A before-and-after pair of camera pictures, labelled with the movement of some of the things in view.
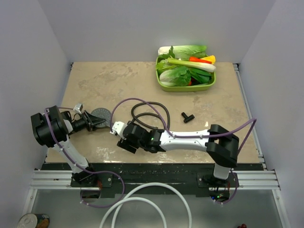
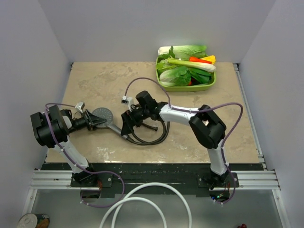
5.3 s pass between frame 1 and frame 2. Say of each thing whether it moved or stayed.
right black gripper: moved
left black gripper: stayed
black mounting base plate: stayed
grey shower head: stayed
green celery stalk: stayed
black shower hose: moved
